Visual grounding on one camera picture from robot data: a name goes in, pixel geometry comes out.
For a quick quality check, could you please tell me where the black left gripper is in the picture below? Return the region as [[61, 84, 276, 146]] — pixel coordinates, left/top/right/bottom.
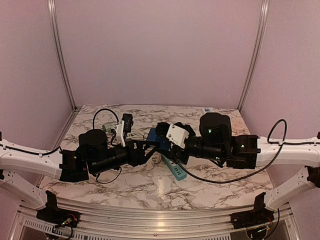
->
[[90, 139, 160, 175]]

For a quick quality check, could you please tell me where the blue cube socket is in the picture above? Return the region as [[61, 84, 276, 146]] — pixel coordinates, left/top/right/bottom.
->
[[146, 128, 170, 151]]

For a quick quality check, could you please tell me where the teal power strip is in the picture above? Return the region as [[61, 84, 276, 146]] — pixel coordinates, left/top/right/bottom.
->
[[161, 154, 187, 181]]

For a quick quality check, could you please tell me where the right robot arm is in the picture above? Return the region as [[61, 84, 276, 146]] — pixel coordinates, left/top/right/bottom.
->
[[155, 112, 320, 224]]

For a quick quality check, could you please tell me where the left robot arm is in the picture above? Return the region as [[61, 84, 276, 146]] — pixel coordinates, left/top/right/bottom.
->
[[0, 129, 160, 223]]

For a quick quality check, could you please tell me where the green plug adapter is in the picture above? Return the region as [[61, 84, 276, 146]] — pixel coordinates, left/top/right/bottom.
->
[[101, 123, 113, 133]]

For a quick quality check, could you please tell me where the long white power strip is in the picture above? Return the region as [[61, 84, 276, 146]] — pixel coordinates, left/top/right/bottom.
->
[[201, 107, 213, 114]]

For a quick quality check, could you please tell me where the pink round power strip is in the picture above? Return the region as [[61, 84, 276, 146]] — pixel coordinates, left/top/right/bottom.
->
[[231, 118, 248, 136]]

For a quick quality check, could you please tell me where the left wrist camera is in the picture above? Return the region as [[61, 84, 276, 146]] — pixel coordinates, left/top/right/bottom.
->
[[115, 113, 133, 147]]

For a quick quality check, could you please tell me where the front aluminium rail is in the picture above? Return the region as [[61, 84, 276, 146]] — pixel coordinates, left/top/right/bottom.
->
[[4, 197, 302, 240]]

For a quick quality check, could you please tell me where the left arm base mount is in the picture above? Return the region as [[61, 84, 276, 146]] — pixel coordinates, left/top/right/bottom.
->
[[36, 190, 80, 228]]

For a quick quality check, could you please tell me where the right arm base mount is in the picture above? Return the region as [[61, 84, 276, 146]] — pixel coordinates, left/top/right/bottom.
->
[[230, 192, 275, 229]]

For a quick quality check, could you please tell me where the right aluminium frame post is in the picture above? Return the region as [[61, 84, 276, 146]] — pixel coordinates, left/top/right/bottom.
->
[[237, 0, 270, 113]]

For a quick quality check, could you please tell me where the aluminium frame post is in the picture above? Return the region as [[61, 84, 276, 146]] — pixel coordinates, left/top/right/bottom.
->
[[47, 0, 77, 112], [237, 0, 270, 113]]

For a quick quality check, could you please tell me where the left aluminium frame post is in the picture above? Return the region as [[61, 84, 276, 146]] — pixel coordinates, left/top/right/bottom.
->
[[47, 0, 77, 112]]

